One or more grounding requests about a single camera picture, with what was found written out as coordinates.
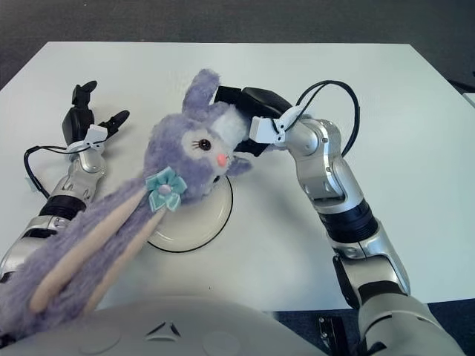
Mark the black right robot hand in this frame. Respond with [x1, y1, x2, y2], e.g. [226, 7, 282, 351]
[213, 85, 293, 157]

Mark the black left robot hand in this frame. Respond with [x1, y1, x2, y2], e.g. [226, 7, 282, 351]
[61, 80, 131, 146]

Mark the purple plush bunny doll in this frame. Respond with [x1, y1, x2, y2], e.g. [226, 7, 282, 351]
[0, 68, 253, 337]

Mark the white plate with black rim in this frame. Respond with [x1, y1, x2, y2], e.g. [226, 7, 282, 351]
[146, 177, 235, 254]

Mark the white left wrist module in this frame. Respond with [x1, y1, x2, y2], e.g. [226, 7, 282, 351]
[84, 125, 108, 149]

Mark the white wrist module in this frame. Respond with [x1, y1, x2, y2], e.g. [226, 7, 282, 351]
[84, 125, 108, 149]
[249, 116, 286, 145]

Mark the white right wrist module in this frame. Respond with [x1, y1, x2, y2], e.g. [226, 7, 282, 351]
[249, 116, 286, 145]

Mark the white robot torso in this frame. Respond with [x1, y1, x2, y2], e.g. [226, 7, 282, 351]
[0, 296, 335, 356]

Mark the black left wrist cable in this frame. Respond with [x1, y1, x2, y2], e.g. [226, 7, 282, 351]
[23, 145, 92, 201]

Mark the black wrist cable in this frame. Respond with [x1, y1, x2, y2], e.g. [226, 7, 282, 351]
[292, 80, 362, 156]
[23, 145, 92, 201]

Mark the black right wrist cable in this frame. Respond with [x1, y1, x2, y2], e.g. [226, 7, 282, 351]
[292, 80, 362, 156]

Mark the black metal bracket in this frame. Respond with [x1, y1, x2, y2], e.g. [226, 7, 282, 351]
[318, 315, 352, 356]

